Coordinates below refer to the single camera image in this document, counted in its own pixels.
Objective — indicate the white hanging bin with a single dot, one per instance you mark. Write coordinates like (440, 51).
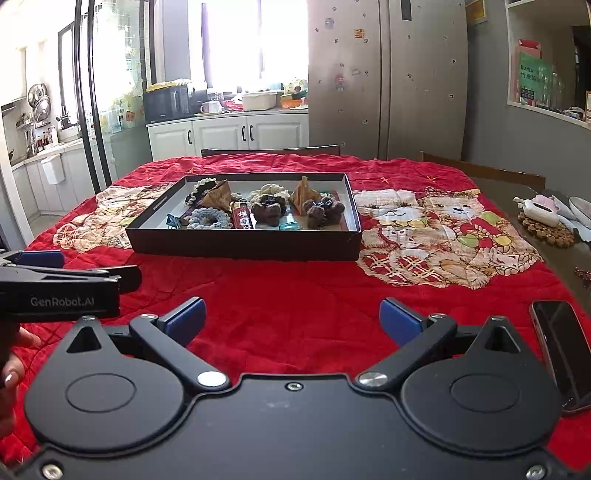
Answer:
(51, 170)

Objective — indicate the steel bowls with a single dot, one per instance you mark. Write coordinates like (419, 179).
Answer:
(37, 97)

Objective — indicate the clear drinking glasses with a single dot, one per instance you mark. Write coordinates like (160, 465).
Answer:
(557, 90)

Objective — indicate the grey kitchen counter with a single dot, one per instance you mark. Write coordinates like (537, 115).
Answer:
(55, 194)

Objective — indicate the blue crochet scrunchie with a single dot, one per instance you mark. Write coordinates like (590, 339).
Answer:
(210, 218)

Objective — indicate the dark smartphone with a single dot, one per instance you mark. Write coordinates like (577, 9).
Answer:
(561, 355)

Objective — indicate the black microwave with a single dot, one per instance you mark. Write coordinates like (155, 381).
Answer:
(166, 104)

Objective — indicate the white plate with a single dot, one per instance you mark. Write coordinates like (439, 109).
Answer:
(581, 212)

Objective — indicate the white kitchen cabinets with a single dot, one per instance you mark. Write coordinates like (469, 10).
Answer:
(217, 134)

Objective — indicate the purple lighter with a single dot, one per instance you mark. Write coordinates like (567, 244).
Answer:
(189, 211)

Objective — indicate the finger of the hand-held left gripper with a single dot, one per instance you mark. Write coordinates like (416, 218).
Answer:
(39, 259)
(69, 273)

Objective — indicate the woven coaster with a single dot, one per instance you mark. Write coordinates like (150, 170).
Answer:
(549, 233)

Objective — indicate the black shallow box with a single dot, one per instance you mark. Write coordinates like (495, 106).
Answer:
(240, 244)

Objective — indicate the red printed blanket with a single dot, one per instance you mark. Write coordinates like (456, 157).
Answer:
(300, 286)

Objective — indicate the red rectangular packet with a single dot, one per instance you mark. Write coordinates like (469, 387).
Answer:
(242, 217)

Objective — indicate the small photo frame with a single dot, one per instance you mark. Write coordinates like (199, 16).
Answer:
(588, 106)

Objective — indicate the cream crochet scrunchie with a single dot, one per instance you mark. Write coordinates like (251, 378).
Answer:
(268, 189)

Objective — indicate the black door frame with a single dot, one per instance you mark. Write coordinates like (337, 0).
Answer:
(87, 92)

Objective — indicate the dark wooden chair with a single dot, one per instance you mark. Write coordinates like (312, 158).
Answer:
(498, 173)
(277, 151)

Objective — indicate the cream plastic tub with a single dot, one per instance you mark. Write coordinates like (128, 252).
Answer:
(258, 101)

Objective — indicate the orange box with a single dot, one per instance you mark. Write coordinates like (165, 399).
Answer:
(293, 102)

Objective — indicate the brown pyramid snack packet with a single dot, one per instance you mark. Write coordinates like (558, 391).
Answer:
(302, 197)
(217, 197)

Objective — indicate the person's left hand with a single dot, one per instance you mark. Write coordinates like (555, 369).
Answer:
(25, 339)

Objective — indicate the white mug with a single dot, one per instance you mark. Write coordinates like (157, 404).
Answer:
(210, 107)

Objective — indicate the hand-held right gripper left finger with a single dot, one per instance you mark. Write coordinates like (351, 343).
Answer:
(187, 319)

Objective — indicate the white pink pouch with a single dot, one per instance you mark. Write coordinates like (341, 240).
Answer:
(540, 207)

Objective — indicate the white wall shelf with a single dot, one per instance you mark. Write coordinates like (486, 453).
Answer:
(545, 113)

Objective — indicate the green poster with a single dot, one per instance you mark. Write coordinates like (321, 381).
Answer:
(531, 78)

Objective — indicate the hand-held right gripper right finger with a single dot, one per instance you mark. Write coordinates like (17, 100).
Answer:
(398, 319)

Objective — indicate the brown knit bow hair clip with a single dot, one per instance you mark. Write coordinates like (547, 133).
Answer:
(325, 211)
(268, 211)

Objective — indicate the doll fridge magnet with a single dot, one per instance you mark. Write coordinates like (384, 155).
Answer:
(340, 82)

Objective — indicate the yellow wall poster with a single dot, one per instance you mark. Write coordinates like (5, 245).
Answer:
(475, 11)

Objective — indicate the black cream lace scrunchie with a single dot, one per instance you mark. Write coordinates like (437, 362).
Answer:
(197, 191)

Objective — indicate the silver refrigerator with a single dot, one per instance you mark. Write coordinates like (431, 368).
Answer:
(415, 92)

